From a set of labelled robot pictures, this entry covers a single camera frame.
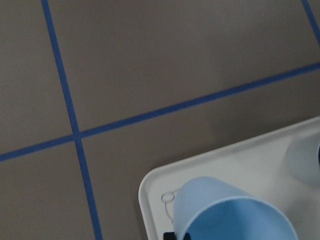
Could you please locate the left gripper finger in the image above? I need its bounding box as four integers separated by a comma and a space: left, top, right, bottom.
163, 232, 177, 240

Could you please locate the light blue cup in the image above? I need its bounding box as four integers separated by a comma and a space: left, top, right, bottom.
173, 176, 298, 240

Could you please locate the grey cup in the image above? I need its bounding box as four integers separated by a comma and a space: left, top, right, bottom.
286, 133, 320, 187

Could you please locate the cream plastic tray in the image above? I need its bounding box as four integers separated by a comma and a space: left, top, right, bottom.
138, 117, 320, 240

